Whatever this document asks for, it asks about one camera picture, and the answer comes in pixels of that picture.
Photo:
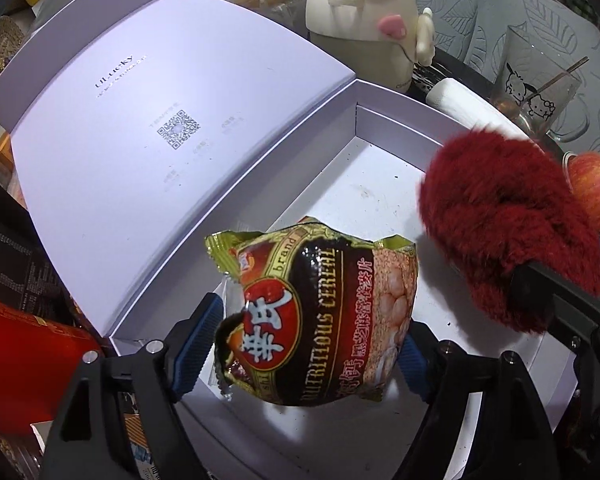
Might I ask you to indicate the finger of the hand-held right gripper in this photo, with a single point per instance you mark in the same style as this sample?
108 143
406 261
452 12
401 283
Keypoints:
555 297

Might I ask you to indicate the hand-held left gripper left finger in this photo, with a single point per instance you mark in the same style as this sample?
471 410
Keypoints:
195 345

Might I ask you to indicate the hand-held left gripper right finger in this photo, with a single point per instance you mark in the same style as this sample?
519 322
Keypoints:
414 365

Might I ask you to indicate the cereal packet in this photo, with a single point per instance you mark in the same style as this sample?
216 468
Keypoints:
320 310

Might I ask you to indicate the red fluffy scrunchie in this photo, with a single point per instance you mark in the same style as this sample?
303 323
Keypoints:
495 200

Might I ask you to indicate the lavender gift box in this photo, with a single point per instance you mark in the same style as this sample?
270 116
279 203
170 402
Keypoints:
130 110

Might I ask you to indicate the red plastic container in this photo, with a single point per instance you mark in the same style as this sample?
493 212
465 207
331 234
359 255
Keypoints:
20 360

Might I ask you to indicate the glass mug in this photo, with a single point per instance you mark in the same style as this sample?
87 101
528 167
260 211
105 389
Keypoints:
535 90

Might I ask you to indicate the black printed package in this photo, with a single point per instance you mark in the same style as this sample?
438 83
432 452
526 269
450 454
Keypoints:
15 260

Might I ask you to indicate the white paper roll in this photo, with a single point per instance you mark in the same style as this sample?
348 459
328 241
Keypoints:
460 100

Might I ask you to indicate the white ceramic figurine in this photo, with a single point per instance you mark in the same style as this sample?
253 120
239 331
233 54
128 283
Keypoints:
350 45

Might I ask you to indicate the woven straw fan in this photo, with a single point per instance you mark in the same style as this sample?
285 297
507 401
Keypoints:
5 45

